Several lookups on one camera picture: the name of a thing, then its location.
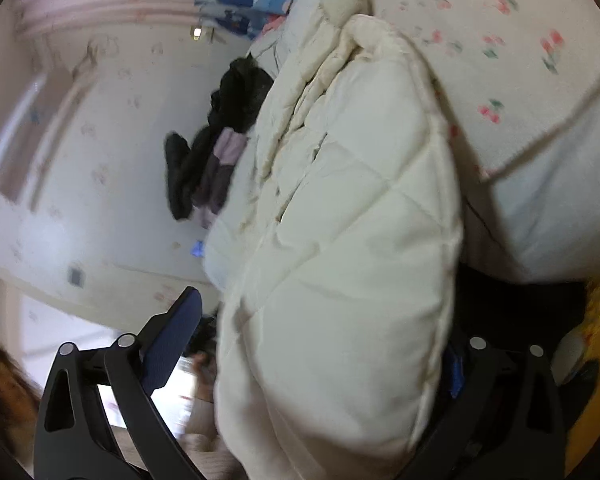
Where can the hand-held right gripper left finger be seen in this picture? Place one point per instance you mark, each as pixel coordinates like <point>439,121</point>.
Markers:
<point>172,340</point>

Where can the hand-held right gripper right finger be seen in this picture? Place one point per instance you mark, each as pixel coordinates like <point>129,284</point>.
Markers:
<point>485,375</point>

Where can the cream quilted jacket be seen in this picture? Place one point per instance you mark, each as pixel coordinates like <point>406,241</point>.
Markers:
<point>340,240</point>

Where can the small blue object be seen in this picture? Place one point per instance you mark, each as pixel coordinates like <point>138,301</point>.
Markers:
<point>198,249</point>

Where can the yellow patterned object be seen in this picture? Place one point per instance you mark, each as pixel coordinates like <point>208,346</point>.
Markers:
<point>597,320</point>

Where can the dark purple cloth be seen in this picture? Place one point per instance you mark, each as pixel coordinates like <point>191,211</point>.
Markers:
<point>212,185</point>

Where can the person's hair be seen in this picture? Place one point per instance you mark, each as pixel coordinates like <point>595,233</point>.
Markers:
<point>5,395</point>

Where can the black jacket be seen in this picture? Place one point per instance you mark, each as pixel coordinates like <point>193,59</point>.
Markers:
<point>235,95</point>

